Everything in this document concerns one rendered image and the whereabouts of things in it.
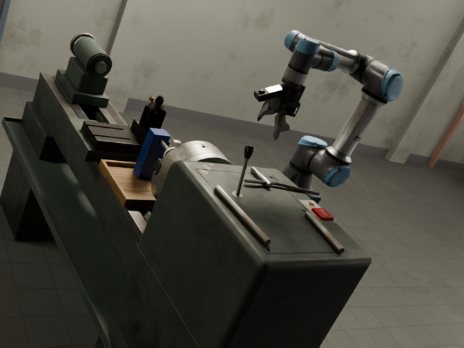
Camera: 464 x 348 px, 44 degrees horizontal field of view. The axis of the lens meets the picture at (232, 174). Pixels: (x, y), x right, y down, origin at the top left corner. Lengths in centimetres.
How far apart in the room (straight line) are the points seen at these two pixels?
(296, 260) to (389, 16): 531
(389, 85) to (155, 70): 356
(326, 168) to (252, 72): 373
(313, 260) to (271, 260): 17
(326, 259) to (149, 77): 406
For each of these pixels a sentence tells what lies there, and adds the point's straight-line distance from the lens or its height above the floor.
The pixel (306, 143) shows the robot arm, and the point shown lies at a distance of 249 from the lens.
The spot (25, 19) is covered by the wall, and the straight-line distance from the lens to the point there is 515.
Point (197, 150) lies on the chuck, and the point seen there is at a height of 123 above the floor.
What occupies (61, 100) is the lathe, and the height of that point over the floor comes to 86.
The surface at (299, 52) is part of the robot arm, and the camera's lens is 199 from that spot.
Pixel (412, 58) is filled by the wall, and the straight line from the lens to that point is 733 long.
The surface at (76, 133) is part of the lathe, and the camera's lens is 269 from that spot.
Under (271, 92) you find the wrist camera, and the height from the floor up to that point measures 156.
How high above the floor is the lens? 205
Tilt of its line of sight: 23 degrees down
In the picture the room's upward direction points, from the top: 25 degrees clockwise
